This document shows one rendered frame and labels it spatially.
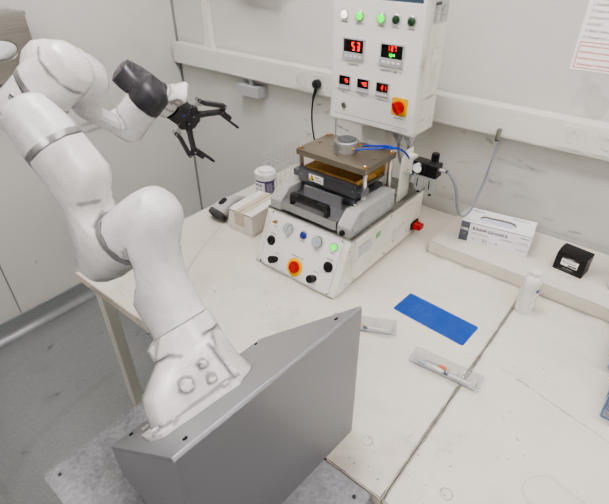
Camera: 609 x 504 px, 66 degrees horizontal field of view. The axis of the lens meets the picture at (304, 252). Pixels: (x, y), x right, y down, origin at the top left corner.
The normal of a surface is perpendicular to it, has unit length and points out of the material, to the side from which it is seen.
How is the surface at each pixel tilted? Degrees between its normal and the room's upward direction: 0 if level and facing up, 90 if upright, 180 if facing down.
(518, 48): 90
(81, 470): 0
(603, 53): 90
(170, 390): 48
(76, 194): 94
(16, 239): 90
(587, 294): 0
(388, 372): 0
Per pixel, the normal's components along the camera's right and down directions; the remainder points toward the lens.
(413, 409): 0.00, -0.82
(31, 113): 0.19, -0.13
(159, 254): 0.61, 0.26
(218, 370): 0.45, -0.25
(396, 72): -0.64, 0.44
